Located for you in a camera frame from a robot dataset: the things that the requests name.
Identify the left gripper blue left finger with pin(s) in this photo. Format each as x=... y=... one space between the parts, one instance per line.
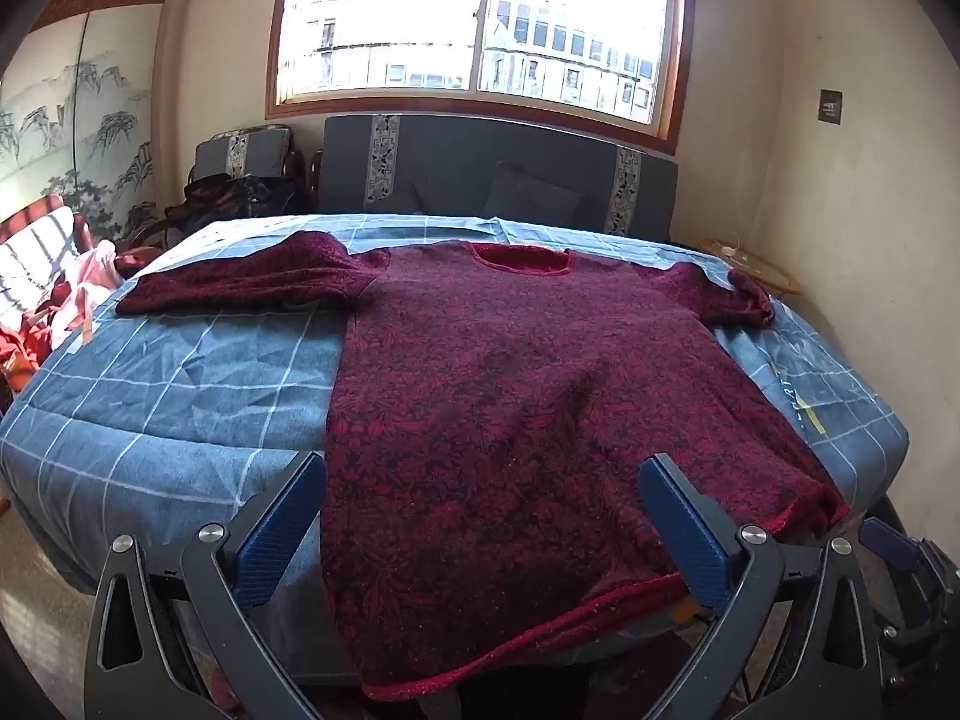
x=270 y=528

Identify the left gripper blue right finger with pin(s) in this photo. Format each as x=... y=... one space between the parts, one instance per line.
x=698 y=535

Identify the dark red patterned sweater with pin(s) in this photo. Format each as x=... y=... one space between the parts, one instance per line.
x=490 y=414

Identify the pink and orange clothes pile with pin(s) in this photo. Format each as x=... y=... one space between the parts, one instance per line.
x=78 y=291

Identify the dark clothes pile on chair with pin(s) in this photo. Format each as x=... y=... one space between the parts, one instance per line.
x=226 y=198

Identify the blue checked bed cover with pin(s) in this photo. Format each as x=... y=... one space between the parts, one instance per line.
x=157 y=426

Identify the round wooden side table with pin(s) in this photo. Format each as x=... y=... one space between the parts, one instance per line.
x=770 y=275

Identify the white checked cloth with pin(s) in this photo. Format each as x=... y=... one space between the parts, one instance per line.
x=32 y=260

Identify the dark grey pillow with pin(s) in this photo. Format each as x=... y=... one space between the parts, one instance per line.
x=514 y=195

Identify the grey cushioned wooden chair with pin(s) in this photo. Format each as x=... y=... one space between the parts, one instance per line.
x=264 y=151

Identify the dark grey bed headboard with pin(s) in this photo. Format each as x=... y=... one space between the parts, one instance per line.
x=443 y=165

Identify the painted folding screen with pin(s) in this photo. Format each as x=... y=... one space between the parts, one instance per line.
x=76 y=113

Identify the wooden framed window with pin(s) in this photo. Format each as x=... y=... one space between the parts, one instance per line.
x=617 y=69

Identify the dark wall switch plate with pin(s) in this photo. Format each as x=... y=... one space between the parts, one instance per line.
x=830 y=106

